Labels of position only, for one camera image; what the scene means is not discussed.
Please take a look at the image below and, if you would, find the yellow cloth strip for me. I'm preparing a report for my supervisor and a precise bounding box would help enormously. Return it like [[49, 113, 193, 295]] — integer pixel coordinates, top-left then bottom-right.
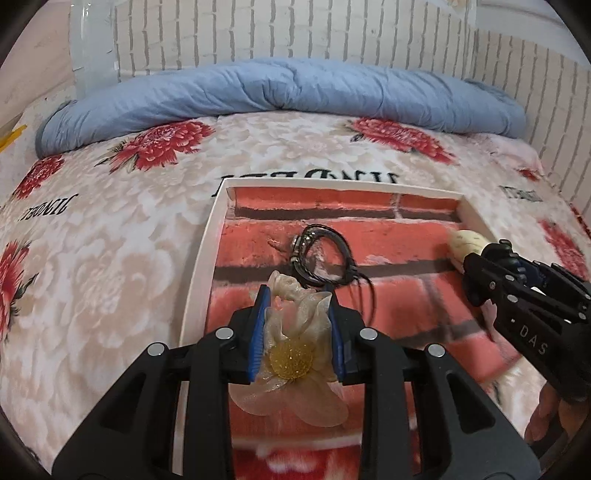
[[0, 125, 27, 152]]

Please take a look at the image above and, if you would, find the pink pillow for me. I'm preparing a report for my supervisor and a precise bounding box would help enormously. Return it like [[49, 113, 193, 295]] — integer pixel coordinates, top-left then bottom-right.
[[488, 135, 544, 174]]

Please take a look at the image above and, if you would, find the floral red bed blanket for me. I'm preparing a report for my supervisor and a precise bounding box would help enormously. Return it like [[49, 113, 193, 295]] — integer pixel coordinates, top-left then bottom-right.
[[1, 111, 590, 472]]

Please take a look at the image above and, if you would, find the person right hand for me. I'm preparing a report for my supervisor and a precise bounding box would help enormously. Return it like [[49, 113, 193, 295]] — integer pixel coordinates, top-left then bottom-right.
[[525, 383, 590, 444]]

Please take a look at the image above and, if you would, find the white tray brick lining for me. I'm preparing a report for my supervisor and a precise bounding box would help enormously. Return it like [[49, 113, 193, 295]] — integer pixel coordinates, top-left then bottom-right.
[[170, 177, 555, 480]]

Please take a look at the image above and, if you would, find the black cord bracelet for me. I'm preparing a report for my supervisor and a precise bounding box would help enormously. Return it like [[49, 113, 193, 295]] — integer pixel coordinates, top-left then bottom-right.
[[287, 223, 378, 324]]

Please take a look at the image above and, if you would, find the rolled blue quilt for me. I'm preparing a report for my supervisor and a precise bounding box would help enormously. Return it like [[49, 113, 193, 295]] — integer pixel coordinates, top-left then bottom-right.
[[35, 58, 527, 157]]

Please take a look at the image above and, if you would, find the clear plastic sheet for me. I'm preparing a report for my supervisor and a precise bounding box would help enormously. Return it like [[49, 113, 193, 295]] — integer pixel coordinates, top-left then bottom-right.
[[69, 0, 119, 99]]

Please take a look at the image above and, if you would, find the plush ice cream toy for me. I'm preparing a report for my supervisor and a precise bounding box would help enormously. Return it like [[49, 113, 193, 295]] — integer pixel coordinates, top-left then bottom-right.
[[448, 230, 490, 274]]

